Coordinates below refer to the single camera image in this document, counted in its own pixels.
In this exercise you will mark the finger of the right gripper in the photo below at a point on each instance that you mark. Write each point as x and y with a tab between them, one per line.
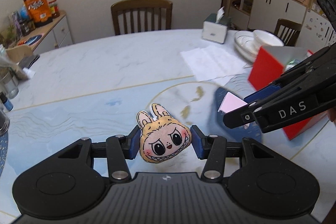
262	93
241	116

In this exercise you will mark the red lid jar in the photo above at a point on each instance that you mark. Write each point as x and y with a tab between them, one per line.
54	9

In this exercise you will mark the white ceramic bowl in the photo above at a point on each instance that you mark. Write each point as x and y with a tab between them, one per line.
264	38

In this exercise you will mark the plush monster face toy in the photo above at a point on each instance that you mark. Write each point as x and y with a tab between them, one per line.
162	136

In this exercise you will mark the wooden chair at right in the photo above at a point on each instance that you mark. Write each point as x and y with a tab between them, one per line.
287	31

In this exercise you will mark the wooden chair behind table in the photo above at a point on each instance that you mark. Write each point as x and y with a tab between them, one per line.
131	16

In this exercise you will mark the pink sticky note pad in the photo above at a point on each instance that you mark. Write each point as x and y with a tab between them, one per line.
230	103

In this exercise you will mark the white paper sheet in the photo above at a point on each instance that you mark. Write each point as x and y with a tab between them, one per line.
214	64

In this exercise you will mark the green white tissue box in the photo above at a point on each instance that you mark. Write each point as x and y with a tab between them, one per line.
216	26

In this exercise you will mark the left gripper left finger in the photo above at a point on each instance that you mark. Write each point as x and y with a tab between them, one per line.
119	149

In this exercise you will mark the white plate stack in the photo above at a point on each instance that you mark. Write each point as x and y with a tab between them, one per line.
245	45

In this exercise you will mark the wooden box on table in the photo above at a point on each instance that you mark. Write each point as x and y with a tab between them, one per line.
18	53

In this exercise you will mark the drinking glass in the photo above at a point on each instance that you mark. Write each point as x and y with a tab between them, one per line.
11	89

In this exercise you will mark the glass jar dark contents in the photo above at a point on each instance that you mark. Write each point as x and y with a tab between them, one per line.
4	123

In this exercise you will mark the orange snack bag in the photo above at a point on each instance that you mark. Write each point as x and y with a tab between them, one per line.
39	12

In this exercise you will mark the white sideboard cabinet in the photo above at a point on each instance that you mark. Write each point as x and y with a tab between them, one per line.
54	35

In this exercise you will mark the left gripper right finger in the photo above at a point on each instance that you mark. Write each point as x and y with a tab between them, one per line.
211	148

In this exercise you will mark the small blue bottle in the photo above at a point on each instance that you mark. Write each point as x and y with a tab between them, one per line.
6	102

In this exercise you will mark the blue patterned table mat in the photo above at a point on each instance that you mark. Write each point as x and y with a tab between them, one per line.
41	126

